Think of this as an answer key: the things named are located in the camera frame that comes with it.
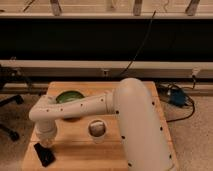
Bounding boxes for black rectangular eraser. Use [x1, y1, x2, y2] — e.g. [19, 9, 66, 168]
[34, 143, 55, 167]

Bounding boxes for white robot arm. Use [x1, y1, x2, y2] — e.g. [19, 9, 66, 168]
[29, 78, 176, 171]

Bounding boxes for green bowl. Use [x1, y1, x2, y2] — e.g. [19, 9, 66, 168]
[56, 90, 84, 104]

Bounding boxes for white paper cup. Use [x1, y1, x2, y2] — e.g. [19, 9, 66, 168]
[87, 119, 107, 144]

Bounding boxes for blue connector box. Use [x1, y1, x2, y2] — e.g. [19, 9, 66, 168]
[169, 90, 186, 107]

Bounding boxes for black office chair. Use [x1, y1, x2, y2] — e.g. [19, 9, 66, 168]
[0, 64, 24, 141]

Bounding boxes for black hanging cable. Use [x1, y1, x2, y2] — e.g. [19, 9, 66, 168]
[116, 9, 157, 78]

